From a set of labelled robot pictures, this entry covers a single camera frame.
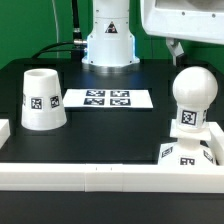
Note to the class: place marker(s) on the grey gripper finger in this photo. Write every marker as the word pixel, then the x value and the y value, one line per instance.
pixel 175 48

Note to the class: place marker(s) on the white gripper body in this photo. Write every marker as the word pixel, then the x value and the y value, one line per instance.
pixel 195 20

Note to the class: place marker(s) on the white lamp bulb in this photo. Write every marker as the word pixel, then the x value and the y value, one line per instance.
pixel 194 89

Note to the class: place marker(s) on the white lamp base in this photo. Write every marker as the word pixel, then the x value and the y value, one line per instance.
pixel 200 149

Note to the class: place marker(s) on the white lamp shade cone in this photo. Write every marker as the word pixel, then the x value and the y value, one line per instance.
pixel 42 107

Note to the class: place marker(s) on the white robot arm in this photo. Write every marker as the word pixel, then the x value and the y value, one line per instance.
pixel 111 45

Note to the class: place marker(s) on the white marker tag plate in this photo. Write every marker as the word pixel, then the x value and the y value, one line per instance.
pixel 107 98

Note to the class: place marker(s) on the white left rail block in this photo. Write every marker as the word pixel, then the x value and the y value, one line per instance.
pixel 4 131

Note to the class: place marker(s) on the white front rail fence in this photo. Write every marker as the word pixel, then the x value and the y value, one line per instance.
pixel 110 178

